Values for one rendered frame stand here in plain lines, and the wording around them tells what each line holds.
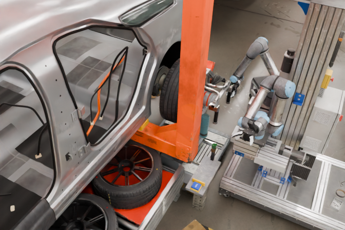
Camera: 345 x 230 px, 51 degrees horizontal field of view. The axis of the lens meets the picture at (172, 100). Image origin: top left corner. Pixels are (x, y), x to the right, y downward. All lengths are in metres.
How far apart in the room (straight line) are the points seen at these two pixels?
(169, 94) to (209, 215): 1.24
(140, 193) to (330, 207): 1.76
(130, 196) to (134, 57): 1.23
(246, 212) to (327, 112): 1.30
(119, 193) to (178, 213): 0.74
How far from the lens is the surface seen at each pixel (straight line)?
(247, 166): 3.81
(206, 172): 3.37
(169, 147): 3.30
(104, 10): 2.63
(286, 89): 2.80
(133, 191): 3.15
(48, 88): 2.22
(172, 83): 3.27
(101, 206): 3.09
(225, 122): 4.54
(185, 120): 2.98
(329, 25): 2.78
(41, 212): 2.60
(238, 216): 3.68
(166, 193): 3.27
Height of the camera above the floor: 3.03
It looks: 39 degrees down
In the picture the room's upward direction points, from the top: 2 degrees clockwise
